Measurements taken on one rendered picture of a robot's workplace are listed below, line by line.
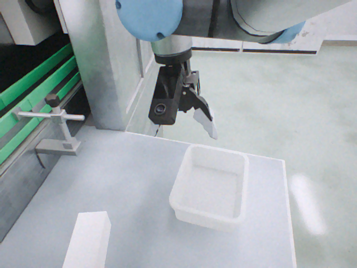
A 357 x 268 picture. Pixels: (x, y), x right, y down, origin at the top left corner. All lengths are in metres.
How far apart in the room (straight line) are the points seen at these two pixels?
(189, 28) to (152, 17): 0.05
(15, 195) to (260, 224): 0.59
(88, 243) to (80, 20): 0.54
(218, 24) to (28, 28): 0.75
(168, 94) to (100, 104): 0.44
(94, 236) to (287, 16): 0.50
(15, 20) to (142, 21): 0.72
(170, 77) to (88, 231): 0.36
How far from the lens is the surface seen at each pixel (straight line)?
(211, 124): 0.49
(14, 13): 0.97
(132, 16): 0.29
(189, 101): 0.46
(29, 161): 0.72
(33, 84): 0.88
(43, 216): 0.71
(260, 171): 0.75
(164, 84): 0.44
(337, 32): 4.44
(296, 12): 0.19
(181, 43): 0.42
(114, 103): 0.80
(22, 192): 0.72
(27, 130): 0.73
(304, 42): 3.80
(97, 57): 0.74
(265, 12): 0.22
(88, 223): 0.58
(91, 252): 0.55
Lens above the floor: 1.29
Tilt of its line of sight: 40 degrees down
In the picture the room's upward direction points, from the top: straight up
